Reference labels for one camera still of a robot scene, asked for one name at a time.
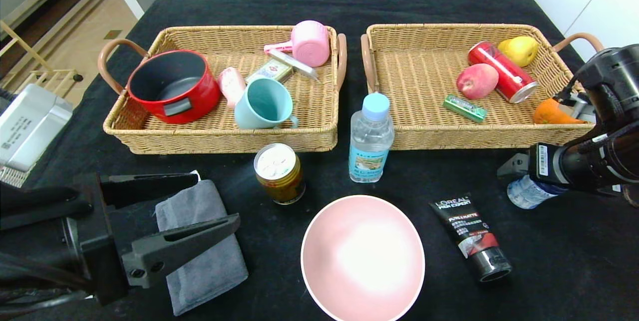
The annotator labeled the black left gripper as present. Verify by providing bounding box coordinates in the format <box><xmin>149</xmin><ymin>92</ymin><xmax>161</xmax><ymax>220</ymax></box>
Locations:
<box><xmin>0</xmin><ymin>171</ymin><xmax>241</xmax><ymax>306</ymax></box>

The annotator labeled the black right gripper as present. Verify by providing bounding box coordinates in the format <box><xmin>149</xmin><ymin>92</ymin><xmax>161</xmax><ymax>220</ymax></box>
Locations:
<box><xmin>497</xmin><ymin>142</ymin><xmax>594</xmax><ymax>189</ymax></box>

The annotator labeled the small bottle dark blue cap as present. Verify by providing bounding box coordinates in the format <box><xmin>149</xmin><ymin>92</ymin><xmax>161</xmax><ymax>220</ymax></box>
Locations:
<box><xmin>507</xmin><ymin>175</ymin><xmax>567</xmax><ymax>210</ymax></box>

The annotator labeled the grey towel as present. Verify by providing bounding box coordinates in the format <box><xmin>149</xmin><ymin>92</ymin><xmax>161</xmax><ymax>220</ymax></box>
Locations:
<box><xmin>155</xmin><ymin>170</ymin><xmax>250</xmax><ymax>316</ymax></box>

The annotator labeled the clear water bottle blue cap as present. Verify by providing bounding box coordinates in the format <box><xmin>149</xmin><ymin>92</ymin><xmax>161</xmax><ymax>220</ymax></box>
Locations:
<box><xmin>349</xmin><ymin>93</ymin><xmax>395</xmax><ymax>184</ymax></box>

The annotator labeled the orange fruit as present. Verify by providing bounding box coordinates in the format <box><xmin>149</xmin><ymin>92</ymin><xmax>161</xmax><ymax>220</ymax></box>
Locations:
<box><xmin>533</xmin><ymin>98</ymin><xmax>585</xmax><ymax>125</ymax></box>

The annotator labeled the green gum pack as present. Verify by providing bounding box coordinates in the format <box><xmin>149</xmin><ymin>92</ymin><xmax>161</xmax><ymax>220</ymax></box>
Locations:
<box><xmin>442</xmin><ymin>94</ymin><xmax>488</xmax><ymax>124</ymax></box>

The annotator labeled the black face wash tube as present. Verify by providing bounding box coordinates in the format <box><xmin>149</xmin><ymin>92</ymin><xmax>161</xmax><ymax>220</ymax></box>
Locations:
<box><xmin>429</xmin><ymin>193</ymin><xmax>513</xmax><ymax>283</ymax></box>

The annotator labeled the red soda can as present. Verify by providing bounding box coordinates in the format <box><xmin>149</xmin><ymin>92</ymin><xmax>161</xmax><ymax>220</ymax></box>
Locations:
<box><xmin>467</xmin><ymin>41</ymin><xmax>539</xmax><ymax>104</ymax></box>

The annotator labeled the red apple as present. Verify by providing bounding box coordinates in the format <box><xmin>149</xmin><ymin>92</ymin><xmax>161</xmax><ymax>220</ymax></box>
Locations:
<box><xmin>456</xmin><ymin>63</ymin><xmax>499</xmax><ymax>100</ymax></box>

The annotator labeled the yellow pear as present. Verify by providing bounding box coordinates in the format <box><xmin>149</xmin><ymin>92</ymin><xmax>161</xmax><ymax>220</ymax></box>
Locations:
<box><xmin>497</xmin><ymin>36</ymin><xmax>539</xmax><ymax>68</ymax></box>

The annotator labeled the red cooking pot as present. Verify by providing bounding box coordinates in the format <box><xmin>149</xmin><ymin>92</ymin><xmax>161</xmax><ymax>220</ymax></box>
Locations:
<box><xmin>127</xmin><ymin>49</ymin><xmax>221</xmax><ymax>124</ymax></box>

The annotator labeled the gold drink can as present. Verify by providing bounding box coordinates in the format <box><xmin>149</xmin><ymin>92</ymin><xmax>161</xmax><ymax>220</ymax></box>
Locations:
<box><xmin>253</xmin><ymin>143</ymin><xmax>306</xmax><ymax>206</ymax></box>

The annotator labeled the teal mug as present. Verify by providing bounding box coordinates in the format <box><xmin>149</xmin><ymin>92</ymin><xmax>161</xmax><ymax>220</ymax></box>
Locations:
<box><xmin>234</xmin><ymin>78</ymin><xmax>300</xmax><ymax>130</ymax></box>

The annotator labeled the small pink bottle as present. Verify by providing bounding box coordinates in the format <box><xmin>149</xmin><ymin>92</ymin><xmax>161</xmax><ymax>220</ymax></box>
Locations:
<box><xmin>218</xmin><ymin>67</ymin><xmax>247</xmax><ymax>110</ymax></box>

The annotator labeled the light wooden rack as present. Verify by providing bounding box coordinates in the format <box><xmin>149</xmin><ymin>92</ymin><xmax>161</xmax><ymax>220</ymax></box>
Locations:
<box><xmin>0</xmin><ymin>19</ymin><xmax>84</xmax><ymax>98</ymax></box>

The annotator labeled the pink bowl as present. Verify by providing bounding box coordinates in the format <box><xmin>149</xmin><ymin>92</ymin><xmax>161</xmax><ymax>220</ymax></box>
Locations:
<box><xmin>301</xmin><ymin>195</ymin><xmax>426</xmax><ymax>321</ymax></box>

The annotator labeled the small green tin box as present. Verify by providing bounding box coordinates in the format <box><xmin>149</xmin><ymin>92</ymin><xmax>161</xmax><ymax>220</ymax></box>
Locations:
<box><xmin>247</xmin><ymin>58</ymin><xmax>294</xmax><ymax>85</ymax></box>

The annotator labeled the silver tube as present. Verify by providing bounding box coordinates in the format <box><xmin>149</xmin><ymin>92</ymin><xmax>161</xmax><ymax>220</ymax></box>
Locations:
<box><xmin>270</xmin><ymin>49</ymin><xmax>322</xmax><ymax>83</ymax></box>

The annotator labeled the pink measuring cup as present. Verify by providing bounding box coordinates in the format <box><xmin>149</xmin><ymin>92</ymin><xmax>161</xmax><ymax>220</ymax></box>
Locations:
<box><xmin>264</xmin><ymin>20</ymin><xmax>331</xmax><ymax>68</ymax></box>

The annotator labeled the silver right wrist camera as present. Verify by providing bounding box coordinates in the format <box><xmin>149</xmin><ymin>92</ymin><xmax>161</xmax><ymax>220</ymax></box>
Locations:
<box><xmin>558</xmin><ymin>92</ymin><xmax>597</xmax><ymax>123</ymax></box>

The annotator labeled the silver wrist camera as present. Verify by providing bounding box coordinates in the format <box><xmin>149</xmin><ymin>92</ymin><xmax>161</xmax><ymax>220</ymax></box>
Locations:
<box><xmin>558</xmin><ymin>92</ymin><xmax>597</xmax><ymax>123</ymax></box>
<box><xmin>0</xmin><ymin>84</ymin><xmax>74</xmax><ymax>173</ymax></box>

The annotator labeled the wicker basket with brown handles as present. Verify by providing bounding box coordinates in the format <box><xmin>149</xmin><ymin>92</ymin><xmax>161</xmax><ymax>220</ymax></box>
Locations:
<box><xmin>97</xmin><ymin>25</ymin><xmax>348</xmax><ymax>155</ymax></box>
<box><xmin>360</xmin><ymin>23</ymin><xmax>605</xmax><ymax>151</ymax></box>

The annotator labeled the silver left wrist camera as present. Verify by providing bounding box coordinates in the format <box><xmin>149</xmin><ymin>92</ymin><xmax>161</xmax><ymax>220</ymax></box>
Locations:
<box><xmin>0</xmin><ymin>84</ymin><xmax>74</xmax><ymax>173</ymax></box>

